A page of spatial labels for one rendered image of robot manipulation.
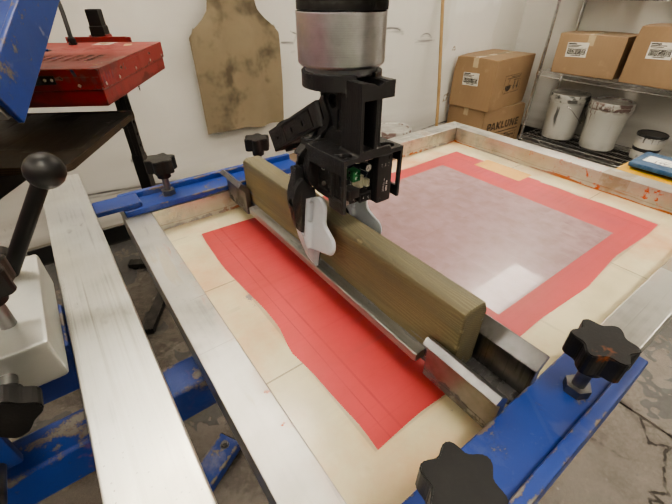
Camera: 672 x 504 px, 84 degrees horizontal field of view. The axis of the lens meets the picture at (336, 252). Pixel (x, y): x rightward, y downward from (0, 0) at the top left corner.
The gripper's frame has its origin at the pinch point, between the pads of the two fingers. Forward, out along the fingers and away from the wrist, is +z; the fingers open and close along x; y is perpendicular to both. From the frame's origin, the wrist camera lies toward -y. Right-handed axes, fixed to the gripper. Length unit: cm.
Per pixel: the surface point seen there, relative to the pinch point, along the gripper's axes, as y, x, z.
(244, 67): -194, 78, 12
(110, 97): -88, -8, -2
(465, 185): -7.6, 37.6, 5.4
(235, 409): 12.2, -18.2, 1.9
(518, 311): 18.0, 14.4, 5.4
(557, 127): -119, 329, 73
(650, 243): 21.5, 43.5, 5.4
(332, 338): 8.3, -5.7, 5.4
